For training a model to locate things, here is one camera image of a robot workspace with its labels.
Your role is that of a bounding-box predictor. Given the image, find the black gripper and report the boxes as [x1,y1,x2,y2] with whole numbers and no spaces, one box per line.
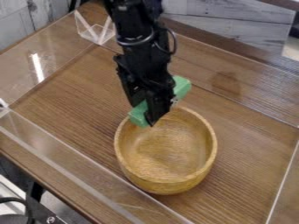
[113,40,175,127]

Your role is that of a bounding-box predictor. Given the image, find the green rectangular block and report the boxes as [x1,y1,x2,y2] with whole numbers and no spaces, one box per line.
[128,76,192,128]

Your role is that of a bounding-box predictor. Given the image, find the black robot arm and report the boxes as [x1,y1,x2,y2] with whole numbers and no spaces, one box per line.
[104,0,176,125]

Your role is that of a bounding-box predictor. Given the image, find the brown wooden bowl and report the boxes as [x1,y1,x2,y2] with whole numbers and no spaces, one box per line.
[113,107,219,195]

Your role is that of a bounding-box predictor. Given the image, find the clear acrylic tray wall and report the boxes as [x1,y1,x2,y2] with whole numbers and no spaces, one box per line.
[0,16,299,224]

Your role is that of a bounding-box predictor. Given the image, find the black cable under table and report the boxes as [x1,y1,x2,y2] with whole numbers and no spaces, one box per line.
[0,197,36,224]

